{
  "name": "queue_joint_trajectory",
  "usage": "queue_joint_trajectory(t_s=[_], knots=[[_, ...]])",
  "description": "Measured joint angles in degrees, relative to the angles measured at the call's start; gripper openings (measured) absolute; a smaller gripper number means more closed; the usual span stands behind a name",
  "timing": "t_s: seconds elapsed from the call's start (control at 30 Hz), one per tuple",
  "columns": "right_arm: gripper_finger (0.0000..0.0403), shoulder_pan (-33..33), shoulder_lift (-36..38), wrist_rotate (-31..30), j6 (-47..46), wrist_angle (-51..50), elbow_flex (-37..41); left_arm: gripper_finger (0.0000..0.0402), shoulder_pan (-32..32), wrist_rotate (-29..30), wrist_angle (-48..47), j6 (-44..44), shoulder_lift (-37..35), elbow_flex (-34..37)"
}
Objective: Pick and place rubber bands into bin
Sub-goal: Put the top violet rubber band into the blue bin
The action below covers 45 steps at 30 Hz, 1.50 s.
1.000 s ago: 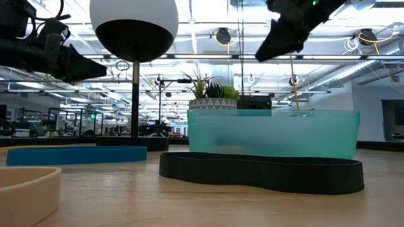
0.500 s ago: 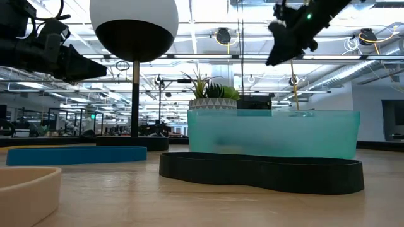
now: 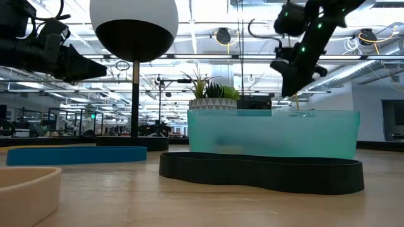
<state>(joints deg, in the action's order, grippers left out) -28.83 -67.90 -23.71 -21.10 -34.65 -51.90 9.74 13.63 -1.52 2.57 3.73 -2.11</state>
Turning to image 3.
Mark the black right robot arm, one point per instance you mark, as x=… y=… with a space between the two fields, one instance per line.
x=325 y=28

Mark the silver ventilation duct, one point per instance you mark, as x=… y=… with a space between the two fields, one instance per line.
x=353 y=72

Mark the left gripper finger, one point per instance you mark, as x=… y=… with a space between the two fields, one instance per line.
x=82 y=67

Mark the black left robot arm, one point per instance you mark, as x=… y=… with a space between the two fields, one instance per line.
x=12 y=50

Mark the beige rubber band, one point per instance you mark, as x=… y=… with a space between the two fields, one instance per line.
x=28 y=195

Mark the black computer tower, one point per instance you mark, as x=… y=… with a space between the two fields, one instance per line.
x=254 y=102

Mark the white globe table lamp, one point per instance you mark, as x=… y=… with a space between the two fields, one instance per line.
x=134 y=12

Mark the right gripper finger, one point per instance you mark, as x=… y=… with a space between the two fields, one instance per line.
x=288 y=82
x=300 y=80

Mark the large black rubber band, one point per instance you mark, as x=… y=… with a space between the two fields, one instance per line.
x=252 y=173

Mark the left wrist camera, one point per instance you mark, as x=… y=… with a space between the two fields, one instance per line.
x=53 y=38

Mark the succulents in patterned white pot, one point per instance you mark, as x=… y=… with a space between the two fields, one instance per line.
x=213 y=104

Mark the large dark wall screen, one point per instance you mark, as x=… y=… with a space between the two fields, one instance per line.
x=393 y=119

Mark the blue tray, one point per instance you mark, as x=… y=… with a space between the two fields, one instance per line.
x=75 y=156

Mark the teal plastic bin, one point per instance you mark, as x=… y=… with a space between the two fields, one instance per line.
x=284 y=135

